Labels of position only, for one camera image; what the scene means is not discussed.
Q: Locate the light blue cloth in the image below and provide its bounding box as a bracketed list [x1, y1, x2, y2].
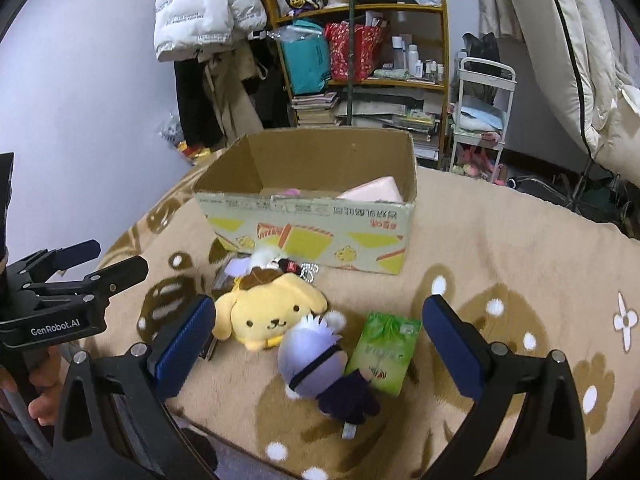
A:
[458, 105, 502, 132]

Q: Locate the white plush toy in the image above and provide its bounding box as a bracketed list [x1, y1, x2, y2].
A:
[336, 176, 405, 205]

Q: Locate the wooden shelf rack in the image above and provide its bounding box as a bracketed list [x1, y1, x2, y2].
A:
[260, 0, 449, 171]

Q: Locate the yellow dog plush toy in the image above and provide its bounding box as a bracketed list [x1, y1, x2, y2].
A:
[212, 267, 329, 352]

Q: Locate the white mattress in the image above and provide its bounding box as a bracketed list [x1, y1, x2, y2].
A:
[542, 0, 640, 161]

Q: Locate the lavender-haired plush doll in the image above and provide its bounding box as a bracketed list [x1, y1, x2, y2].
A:
[277, 310, 382, 439]

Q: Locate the small lavender pouch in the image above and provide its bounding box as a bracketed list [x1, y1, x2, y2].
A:
[222, 255, 261, 281]

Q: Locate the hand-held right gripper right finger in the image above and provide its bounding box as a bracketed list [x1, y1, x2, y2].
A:
[421, 294, 588, 480]

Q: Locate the neat stack of books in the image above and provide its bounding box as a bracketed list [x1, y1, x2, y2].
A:
[290, 92, 341, 128]

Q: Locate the black coat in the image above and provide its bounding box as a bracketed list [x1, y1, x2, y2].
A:
[172, 55, 226, 149]

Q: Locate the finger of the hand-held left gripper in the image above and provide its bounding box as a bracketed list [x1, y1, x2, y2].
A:
[9, 239, 102, 283]
[22, 255, 150, 307]

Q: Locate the teal paper bag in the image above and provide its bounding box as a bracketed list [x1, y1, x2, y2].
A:
[279, 20, 332, 96]

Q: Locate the green pole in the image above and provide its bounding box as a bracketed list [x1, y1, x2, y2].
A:
[346, 0, 358, 127]

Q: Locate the red gift bag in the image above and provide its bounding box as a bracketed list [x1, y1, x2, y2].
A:
[324, 21, 386, 82]

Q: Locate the black bag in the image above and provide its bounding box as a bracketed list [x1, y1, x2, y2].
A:
[461, 32, 502, 102]

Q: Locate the metal frame stand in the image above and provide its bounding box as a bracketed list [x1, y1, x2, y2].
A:
[510, 157, 640, 233]

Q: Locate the white trolley cart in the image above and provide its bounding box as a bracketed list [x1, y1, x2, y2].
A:
[447, 57, 517, 182]

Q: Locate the green tissue pack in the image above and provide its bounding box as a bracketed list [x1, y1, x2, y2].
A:
[345, 311, 424, 397]

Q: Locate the printed cardboard box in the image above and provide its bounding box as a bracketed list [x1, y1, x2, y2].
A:
[192, 127, 418, 276]

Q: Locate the beige printed blanket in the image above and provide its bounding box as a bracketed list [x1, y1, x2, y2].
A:
[82, 160, 640, 480]

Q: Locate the black garment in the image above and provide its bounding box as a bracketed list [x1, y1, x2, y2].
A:
[240, 35, 292, 131]

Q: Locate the group of cosmetic bottles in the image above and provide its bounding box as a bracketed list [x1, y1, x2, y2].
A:
[391, 34, 446, 84]

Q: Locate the plastic bag with items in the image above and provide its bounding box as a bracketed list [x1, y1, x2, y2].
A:
[159, 111, 222, 162]

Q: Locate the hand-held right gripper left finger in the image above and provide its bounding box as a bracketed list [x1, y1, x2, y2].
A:
[52, 294, 218, 480]

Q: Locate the white puffer jacket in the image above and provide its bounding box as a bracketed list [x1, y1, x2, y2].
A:
[152, 0, 268, 62]

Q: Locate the white pompom keychain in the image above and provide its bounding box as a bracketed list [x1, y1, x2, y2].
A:
[249, 247, 321, 283]

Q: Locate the beige coat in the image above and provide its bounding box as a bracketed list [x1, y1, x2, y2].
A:
[199, 40, 266, 142]

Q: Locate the messy pile of books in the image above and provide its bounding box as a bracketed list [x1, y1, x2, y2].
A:
[339, 100, 443, 162]

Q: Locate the person's left hand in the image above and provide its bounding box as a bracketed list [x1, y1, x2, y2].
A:
[0, 347, 68, 416]

